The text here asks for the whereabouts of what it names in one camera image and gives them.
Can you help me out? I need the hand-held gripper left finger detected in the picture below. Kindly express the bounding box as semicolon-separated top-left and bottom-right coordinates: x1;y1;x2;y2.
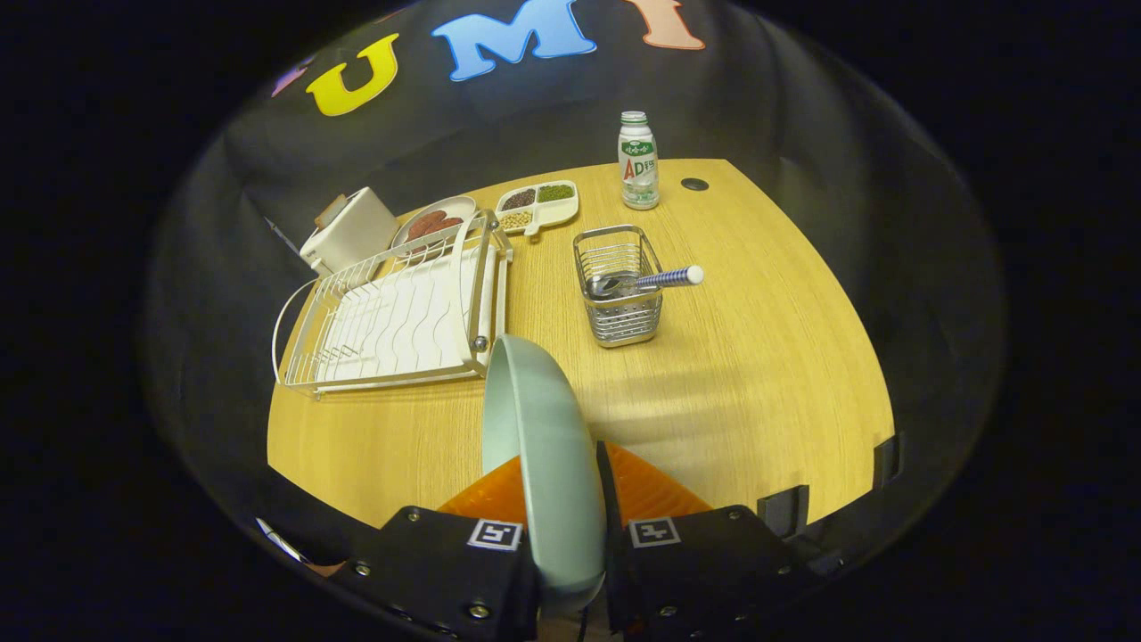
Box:
334;455;540;642

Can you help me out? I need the white plastic drink bottle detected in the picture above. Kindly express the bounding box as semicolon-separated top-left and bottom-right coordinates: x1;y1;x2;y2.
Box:
618;111;661;211

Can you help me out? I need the white toaster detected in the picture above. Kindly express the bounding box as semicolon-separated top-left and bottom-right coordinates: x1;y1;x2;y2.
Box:
300;186;402;276

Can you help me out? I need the black backdrop cloth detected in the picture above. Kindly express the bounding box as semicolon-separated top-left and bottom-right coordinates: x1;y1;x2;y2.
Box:
143;0;1008;572

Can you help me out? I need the small white round dish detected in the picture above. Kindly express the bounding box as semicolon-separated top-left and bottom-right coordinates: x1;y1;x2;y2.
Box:
390;196;480;259

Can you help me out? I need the white wire dish rack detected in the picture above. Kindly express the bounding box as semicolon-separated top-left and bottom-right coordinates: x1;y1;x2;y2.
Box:
272;210;515;399

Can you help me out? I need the pale green plate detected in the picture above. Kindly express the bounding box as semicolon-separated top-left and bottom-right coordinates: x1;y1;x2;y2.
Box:
481;334;609;616

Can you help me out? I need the white divided tray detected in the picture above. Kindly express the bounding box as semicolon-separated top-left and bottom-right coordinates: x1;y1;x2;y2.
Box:
495;180;580;238

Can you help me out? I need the small white blue object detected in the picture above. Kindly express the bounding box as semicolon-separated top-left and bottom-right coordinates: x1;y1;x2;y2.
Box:
257;519;300;563

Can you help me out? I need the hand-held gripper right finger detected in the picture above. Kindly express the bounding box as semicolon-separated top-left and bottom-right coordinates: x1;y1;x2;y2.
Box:
595;440;817;642

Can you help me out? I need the metal wire basket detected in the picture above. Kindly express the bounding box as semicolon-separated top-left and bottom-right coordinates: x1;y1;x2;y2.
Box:
572;225;665;349

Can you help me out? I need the spoon with striped handle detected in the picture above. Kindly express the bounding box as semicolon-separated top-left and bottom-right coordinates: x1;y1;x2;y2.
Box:
588;265;705;300

